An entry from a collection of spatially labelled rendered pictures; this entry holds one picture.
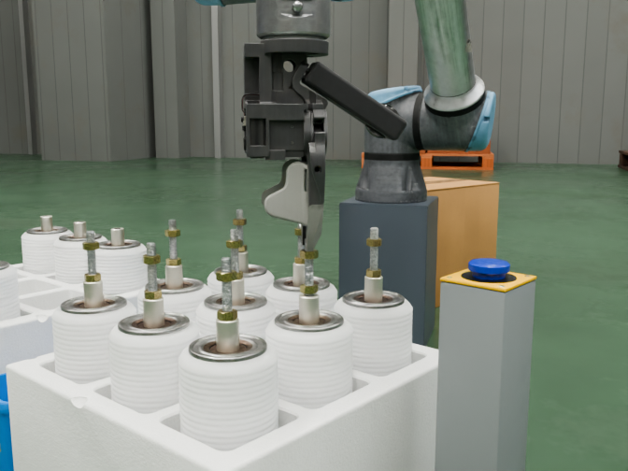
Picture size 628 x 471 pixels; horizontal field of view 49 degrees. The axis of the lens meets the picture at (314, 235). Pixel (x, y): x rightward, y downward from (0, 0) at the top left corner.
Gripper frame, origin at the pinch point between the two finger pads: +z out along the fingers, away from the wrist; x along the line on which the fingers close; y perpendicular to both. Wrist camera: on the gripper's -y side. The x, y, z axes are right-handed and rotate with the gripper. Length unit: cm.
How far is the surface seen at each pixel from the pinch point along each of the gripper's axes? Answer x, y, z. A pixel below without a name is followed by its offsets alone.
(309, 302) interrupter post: 1.2, 0.6, 7.0
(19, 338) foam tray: -28, 39, 19
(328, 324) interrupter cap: 2.3, -1.3, 9.2
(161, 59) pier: -754, 80, -76
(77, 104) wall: -709, 167, -25
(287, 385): 4.0, 3.3, 15.1
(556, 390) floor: -36, -47, 35
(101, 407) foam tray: 3.9, 22.3, 16.6
